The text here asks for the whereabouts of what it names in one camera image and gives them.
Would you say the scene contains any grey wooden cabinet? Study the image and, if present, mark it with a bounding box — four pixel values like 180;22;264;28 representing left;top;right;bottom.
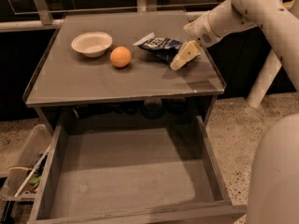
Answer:
23;10;225;128

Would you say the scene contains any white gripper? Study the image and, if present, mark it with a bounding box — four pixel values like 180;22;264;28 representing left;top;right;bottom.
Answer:
170;12;221;70

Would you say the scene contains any metal railing frame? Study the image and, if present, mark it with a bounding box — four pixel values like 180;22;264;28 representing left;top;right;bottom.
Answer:
0;0;224;33

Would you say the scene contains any white paper bowl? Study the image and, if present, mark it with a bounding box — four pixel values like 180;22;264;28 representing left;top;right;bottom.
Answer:
71;32;113;58

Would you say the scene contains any open grey top drawer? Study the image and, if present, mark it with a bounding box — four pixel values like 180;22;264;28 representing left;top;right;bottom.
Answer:
28;117;246;224

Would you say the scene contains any white stick in bin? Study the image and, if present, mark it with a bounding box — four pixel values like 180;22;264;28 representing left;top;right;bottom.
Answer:
14;145;50;197

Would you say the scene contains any clear plastic bin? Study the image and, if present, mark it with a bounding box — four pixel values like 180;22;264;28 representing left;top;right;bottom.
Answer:
0;124;52;202

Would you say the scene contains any orange fruit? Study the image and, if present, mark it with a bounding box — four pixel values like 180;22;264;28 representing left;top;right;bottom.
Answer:
110;47;132;68

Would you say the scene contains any blue tape roll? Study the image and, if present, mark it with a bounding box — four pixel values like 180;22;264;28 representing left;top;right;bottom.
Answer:
140;99;165;119

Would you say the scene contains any dark tape roll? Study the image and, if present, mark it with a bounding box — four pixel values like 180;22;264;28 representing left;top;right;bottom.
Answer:
166;98;188;115

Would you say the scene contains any blue chip bag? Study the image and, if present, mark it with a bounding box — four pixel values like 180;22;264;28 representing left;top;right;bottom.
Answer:
135;33;185;65

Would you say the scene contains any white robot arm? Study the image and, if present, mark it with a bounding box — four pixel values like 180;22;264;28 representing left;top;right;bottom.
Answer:
184;0;299;224

